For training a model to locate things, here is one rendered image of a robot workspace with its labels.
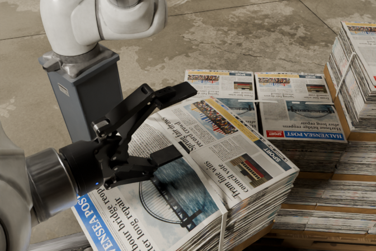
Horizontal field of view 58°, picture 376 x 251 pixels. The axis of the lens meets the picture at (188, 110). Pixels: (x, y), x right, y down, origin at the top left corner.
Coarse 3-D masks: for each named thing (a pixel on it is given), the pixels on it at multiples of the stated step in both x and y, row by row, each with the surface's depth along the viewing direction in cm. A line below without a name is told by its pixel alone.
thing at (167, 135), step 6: (156, 126) 68; (162, 132) 66; (168, 138) 65; (174, 144) 64; (180, 150) 62; (186, 156) 62; (192, 162) 61; (198, 168) 60; (198, 174) 60; (204, 180) 60; (210, 186) 59; (210, 192) 59; (216, 198) 59; (222, 204) 58; (222, 210) 58
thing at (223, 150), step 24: (168, 120) 75; (192, 120) 76; (216, 120) 77; (240, 120) 78; (192, 144) 70; (216, 144) 71; (240, 144) 72; (264, 144) 73; (216, 168) 65; (240, 168) 66; (264, 168) 67; (288, 168) 68; (240, 192) 61; (264, 192) 64; (288, 192) 73; (240, 216) 63; (264, 216) 74; (240, 240) 73
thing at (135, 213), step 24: (96, 192) 63; (120, 192) 63; (144, 192) 62; (168, 192) 61; (96, 216) 60; (120, 216) 60; (144, 216) 59; (168, 216) 58; (192, 216) 58; (96, 240) 58; (120, 240) 57; (144, 240) 56; (168, 240) 56; (192, 240) 56
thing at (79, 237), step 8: (80, 232) 96; (48, 240) 94; (56, 240) 94; (64, 240) 94; (72, 240) 94; (80, 240) 94; (32, 248) 93; (40, 248) 93; (48, 248) 93; (56, 248) 93; (64, 248) 93; (72, 248) 93; (80, 248) 93
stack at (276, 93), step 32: (192, 96) 132; (224, 96) 132; (256, 96) 137; (288, 96) 132; (320, 96) 132; (256, 128) 120; (288, 128) 120; (320, 128) 120; (320, 160) 124; (352, 160) 124; (320, 192) 137; (352, 192) 136; (288, 224) 157; (320, 224) 155; (352, 224) 154
